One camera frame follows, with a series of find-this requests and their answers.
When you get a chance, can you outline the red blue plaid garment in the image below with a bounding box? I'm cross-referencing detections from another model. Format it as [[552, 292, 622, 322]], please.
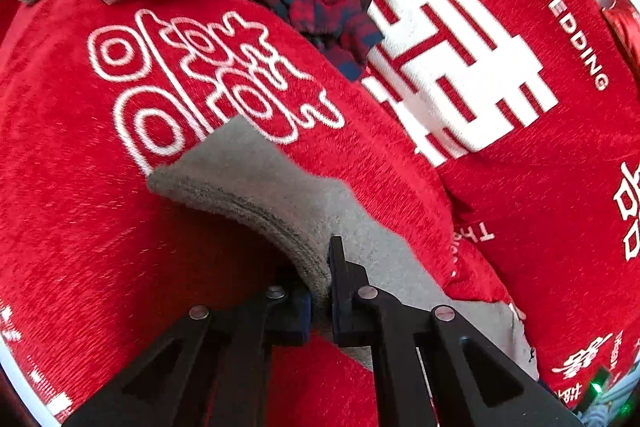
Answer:
[[255, 0, 386, 82]]

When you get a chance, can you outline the grey knit garment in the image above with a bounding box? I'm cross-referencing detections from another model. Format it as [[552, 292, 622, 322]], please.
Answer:
[[147, 114, 541, 380]]

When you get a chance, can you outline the red printed sofa cover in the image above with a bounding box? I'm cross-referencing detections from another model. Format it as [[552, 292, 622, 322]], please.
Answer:
[[0, 0, 640, 427]]

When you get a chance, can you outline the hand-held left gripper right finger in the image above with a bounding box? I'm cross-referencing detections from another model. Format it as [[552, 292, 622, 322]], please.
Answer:
[[326, 235, 587, 427]]

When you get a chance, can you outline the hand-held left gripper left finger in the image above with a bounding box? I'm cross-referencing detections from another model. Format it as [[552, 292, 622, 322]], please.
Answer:
[[62, 284, 314, 427]]

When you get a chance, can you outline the red glossy printed bag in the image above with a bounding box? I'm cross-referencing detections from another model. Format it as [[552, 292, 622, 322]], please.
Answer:
[[601, 0, 640, 75]]

